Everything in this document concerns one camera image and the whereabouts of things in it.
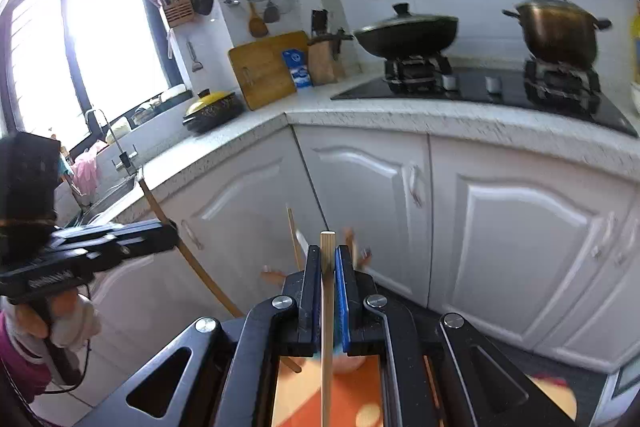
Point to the black gas stove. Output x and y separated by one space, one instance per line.
475 99

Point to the silver stove knob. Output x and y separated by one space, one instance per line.
494 84
449 82

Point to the brown wooden chopstick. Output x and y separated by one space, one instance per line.
294 239
200 262

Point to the wooden knife block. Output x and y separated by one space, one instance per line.
324 62

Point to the yellow lidded casserole pot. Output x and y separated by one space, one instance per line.
212 109

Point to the steel sink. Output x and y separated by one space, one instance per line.
112 197

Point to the person's left hand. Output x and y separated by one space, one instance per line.
27 318

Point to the yellow oil bottle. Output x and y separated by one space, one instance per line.
635 42

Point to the kitchen window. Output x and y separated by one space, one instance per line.
75 32

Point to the white cabinet door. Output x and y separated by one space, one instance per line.
530 247
370 202
145 292
245 207
600 322

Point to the wooden cutting board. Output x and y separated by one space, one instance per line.
265 72

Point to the orange yellow red blanket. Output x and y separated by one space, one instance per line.
350 399

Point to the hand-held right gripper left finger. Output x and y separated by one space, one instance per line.
311 292

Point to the pink cloth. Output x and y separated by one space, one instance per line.
87 172

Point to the person's left forearm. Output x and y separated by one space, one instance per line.
17 367

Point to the metal peeler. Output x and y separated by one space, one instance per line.
196 62

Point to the dark bronze cooking pot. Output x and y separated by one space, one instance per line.
557 27

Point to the blue white packet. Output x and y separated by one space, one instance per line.
300 69

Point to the light wooden chopstick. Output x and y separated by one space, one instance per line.
328 257

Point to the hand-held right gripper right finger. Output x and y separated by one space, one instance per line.
342 292

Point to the black wok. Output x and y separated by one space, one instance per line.
407 34

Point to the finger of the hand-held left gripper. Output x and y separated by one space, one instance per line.
125 254
120 232

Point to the metal faucet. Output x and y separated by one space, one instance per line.
112 142

